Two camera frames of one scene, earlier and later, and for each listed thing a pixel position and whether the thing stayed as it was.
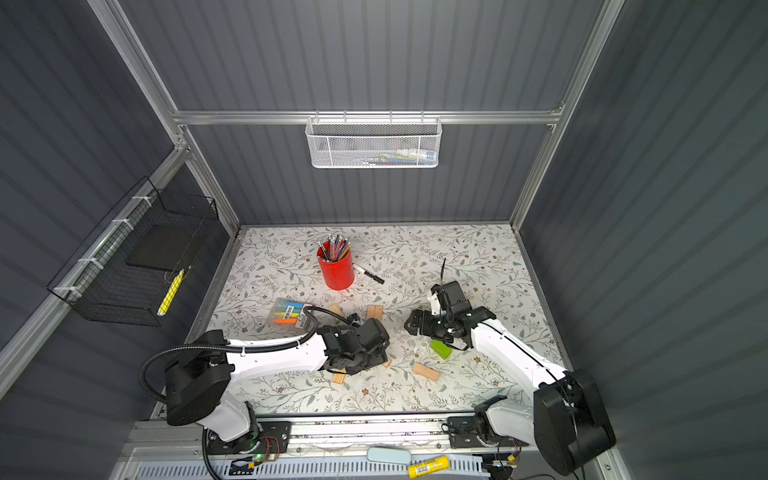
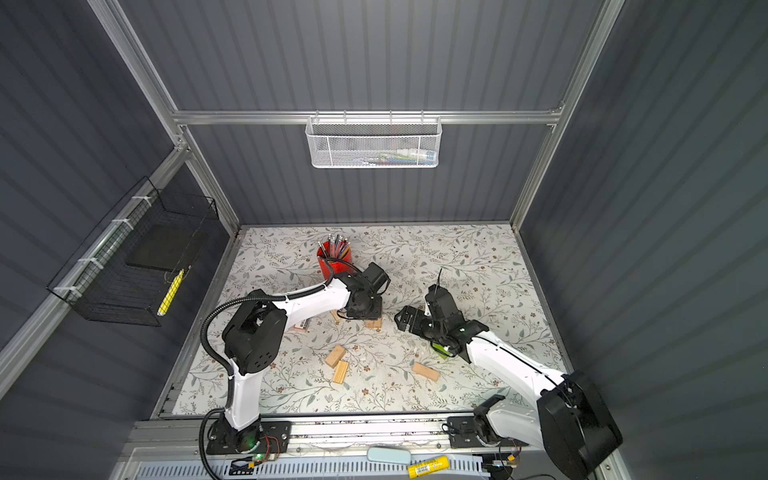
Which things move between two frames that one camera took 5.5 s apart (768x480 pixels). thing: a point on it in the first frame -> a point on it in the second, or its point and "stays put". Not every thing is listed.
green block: (443, 350) stays put
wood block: (425, 371) stays put
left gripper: (380, 358) -> (375, 315)
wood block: (339, 378) stays put
